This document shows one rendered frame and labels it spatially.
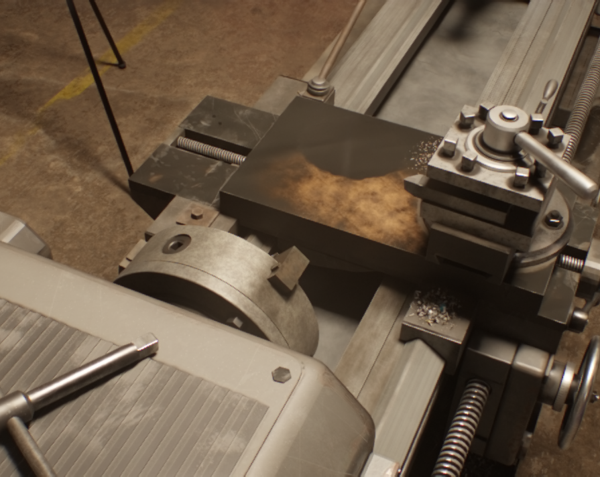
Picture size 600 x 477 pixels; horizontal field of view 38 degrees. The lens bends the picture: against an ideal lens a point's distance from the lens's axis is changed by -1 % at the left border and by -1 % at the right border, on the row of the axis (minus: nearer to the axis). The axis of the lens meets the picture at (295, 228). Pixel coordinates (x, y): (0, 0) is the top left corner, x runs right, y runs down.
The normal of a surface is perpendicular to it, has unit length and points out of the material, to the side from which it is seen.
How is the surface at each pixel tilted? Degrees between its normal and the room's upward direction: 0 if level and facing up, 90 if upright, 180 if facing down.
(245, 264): 21
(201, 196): 0
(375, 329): 0
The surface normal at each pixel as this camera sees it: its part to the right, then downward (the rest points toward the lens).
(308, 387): 0.37, -0.56
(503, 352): 0.03, -0.73
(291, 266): 0.60, -0.37
